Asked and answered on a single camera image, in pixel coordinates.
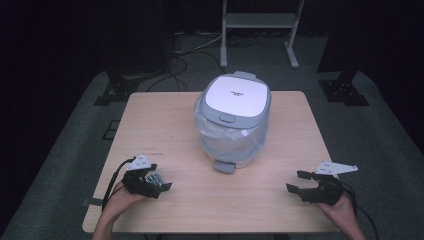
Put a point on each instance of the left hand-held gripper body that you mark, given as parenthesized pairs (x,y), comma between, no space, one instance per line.
(136,181)

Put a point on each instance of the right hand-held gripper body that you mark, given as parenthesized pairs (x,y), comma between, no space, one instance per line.
(325,191)

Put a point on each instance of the grey pedal bin white lid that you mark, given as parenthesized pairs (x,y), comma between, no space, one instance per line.
(237,96)

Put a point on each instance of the person's right hand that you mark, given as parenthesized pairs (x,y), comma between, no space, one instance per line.
(338,211)

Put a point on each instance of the person's left hand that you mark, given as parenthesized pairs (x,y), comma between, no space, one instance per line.
(121,201)

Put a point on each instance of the black floor outlet box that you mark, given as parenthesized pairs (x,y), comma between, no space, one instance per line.
(111,130)

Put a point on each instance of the clear plastic bin liner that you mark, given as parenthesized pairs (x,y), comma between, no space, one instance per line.
(226,133)

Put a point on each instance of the black stand base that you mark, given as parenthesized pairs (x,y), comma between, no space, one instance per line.
(116,90)
(343,90)

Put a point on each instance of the white metal stand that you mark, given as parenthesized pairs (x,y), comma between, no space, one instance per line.
(260,20)

